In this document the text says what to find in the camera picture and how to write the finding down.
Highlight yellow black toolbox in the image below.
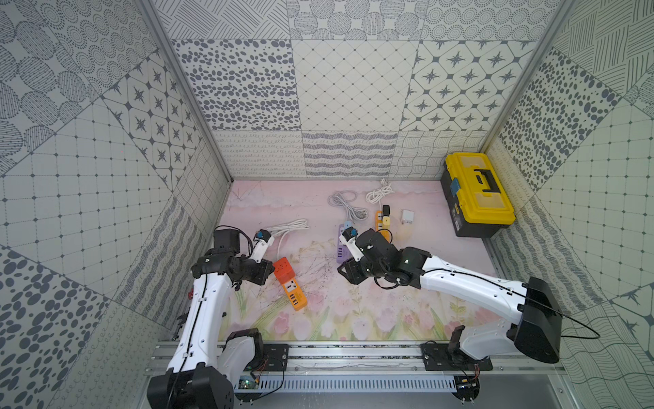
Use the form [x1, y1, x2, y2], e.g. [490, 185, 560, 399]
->
[440, 153, 516, 239]

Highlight red cube adapter plug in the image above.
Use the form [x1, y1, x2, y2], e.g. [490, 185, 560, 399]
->
[274, 257, 296, 285]

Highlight aluminium mounting rail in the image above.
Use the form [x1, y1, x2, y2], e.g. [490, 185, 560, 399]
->
[145, 340, 565, 377]

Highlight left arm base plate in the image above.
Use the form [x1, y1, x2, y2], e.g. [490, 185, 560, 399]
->
[244, 343, 290, 373]

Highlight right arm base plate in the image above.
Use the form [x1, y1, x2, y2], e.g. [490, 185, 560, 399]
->
[419, 341, 493, 373]

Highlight purple power strip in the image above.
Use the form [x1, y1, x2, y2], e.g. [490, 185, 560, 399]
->
[337, 223, 351, 264]

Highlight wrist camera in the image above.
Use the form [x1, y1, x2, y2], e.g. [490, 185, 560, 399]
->
[339, 226, 363, 262]
[250, 229, 274, 263]

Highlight large orange power strip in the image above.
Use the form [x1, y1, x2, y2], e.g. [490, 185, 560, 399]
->
[282, 278, 308, 311]

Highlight white charger plug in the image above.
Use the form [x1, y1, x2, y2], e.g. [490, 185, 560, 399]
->
[401, 210, 415, 224]

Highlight white coiled cable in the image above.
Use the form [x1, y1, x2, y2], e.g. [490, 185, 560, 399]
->
[364, 178, 395, 206]

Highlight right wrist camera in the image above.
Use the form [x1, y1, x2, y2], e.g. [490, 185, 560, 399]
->
[339, 226, 363, 262]

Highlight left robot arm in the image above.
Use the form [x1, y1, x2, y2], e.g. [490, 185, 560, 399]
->
[146, 225, 274, 408]

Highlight small orange power strip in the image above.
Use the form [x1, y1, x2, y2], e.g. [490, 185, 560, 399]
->
[375, 211, 384, 230]

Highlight grey coiled cable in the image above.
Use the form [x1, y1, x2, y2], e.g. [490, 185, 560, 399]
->
[327, 190, 369, 223]

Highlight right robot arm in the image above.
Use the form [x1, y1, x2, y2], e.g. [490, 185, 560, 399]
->
[337, 227, 563, 364]

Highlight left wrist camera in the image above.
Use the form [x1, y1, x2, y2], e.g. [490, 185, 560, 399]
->
[250, 229, 274, 263]

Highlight white strip cable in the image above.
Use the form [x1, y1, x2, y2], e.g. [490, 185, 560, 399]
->
[267, 218, 311, 239]

